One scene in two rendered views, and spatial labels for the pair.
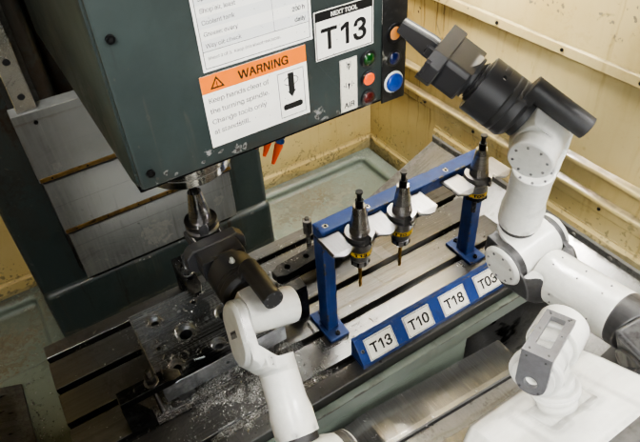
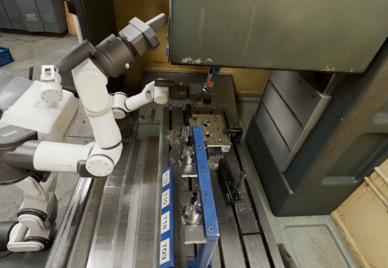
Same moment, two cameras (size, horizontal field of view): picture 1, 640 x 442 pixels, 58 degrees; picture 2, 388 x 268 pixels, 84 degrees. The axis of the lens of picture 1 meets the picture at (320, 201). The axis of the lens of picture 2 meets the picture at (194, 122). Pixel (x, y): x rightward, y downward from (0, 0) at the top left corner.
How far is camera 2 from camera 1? 1.33 m
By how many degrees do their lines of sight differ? 78
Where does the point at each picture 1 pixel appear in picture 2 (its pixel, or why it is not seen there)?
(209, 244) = (196, 86)
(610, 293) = (46, 144)
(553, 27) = not seen: outside the picture
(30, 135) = not seen: hidden behind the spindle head
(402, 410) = (150, 197)
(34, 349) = not seen: hidden behind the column
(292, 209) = (325, 252)
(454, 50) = (133, 25)
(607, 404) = (29, 104)
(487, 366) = (144, 255)
